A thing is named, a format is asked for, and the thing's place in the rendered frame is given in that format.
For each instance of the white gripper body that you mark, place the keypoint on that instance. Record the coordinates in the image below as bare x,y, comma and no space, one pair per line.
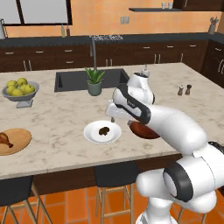
116,112

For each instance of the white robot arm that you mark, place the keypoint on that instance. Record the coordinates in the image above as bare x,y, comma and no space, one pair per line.
180,131

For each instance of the brown mushroom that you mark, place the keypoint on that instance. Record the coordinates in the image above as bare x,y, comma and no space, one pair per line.
104,131

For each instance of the red-brown bowl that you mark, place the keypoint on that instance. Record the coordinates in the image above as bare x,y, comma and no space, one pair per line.
143,131

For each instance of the grey fruit bowl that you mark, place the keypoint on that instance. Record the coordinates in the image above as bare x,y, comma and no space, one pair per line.
20,97

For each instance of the brown chicken drumstick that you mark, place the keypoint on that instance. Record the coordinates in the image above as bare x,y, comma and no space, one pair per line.
4,138

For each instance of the white plate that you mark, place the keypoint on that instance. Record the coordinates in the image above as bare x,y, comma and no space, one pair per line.
93,135

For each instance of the potted green plant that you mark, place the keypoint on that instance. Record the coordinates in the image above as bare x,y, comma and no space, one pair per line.
94,83

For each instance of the white soap dispenser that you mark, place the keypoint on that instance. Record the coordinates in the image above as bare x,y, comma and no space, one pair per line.
145,71

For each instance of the dark sink basin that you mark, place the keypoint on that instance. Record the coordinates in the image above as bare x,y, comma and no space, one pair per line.
73,80

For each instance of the black seat wooden stool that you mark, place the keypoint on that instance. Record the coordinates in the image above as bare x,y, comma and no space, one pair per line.
115,175
14,189
182,213

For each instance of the grey tap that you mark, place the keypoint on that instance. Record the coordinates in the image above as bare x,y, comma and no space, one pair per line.
93,52

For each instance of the black hob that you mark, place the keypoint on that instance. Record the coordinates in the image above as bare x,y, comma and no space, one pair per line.
108,37

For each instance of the dark pepper shaker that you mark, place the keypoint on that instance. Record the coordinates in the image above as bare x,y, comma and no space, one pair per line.
188,89

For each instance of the dark wood island panel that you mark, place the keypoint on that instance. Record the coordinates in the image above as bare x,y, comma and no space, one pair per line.
67,180

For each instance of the dark wood cupboard run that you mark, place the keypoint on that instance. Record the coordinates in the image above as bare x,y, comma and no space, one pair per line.
58,57

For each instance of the green apple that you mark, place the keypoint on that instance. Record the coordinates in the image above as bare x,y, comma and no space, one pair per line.
11,84
22,81
9,90
29,89
17,92

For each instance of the round wooden plate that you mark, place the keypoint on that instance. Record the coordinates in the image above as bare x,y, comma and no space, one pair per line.
20,138

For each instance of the dark red bottle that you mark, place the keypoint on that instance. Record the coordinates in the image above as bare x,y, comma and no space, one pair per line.
68,31

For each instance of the yellow bottle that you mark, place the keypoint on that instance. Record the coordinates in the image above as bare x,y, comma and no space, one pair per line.
63,31

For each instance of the dark wood side cupboards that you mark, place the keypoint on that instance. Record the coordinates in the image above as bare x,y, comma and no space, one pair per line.
214,62

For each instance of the white cup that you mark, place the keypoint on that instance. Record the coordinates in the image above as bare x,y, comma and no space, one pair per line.
170,5
163,5

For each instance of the black framed window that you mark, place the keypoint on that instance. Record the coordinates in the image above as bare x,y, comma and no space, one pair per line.
43,11

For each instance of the grey utensil pot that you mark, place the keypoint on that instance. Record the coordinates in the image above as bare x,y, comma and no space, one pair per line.
212,27

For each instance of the grey wall socket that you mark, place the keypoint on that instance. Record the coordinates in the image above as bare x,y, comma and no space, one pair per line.
124,19

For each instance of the dark wall shelf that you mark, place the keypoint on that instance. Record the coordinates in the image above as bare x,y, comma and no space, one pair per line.
154,9

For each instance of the dark wood wall cupboard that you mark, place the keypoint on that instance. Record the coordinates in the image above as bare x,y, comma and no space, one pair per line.
201,4

